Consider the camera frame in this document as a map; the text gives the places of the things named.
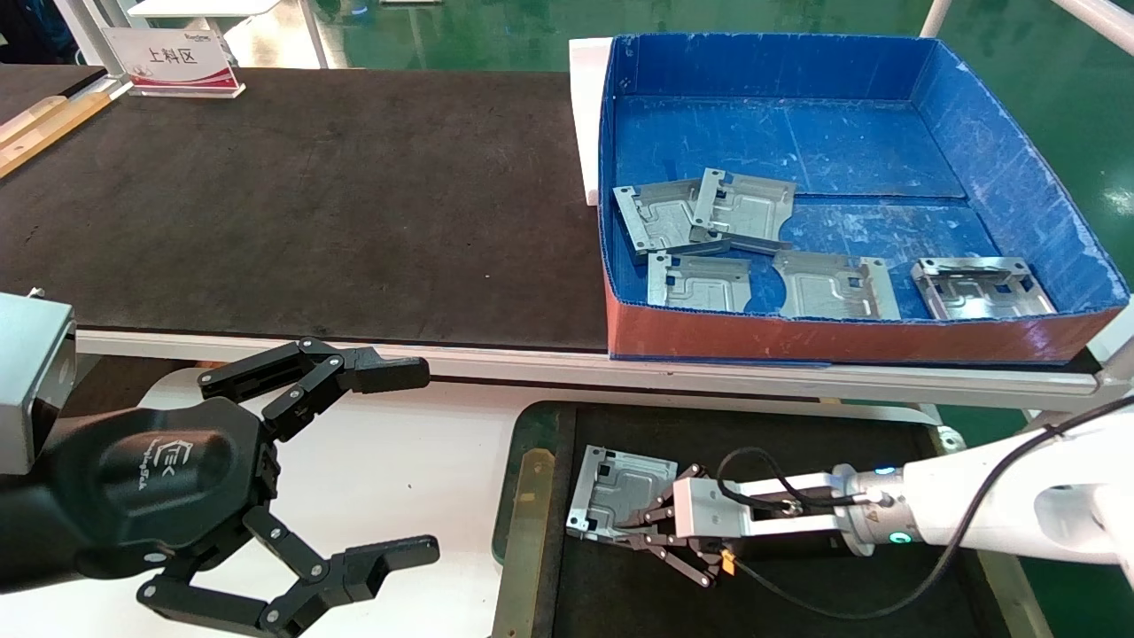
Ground blue corrugated plastic bin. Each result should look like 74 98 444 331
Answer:
595 33 1133 366

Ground white frame posts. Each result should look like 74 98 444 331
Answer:
53 0 134 76

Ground large black table mat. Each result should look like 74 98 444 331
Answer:
0 68 612 354

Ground black container tray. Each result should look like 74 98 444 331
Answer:
490 401 1055 638

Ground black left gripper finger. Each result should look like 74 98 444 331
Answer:
197 337 431 443
137 507 441 638

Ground white red sign plate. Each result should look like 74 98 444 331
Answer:
100 27 247 99

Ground wooden strip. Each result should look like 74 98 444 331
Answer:
0 91 113 180

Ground stamped grey metal bracket plate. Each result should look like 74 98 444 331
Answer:
773 250 902 321
613 179 732 265
567 446 679 541
911 257 1057 320
689 168 796 256
647 252 752 313

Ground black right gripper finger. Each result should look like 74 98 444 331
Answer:
620 463 705 530
611 532 723 590

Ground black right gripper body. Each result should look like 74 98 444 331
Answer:
678 536 741 577

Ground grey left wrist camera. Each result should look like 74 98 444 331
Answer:
0 292 78 477

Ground aluminium table frame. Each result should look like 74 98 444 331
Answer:
75 330 1134 431

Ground black camera cable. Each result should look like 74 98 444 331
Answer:
716 416 1134 621

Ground white platform board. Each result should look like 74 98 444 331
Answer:
0 381 568 638

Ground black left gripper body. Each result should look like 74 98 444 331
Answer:
40 397 283 582

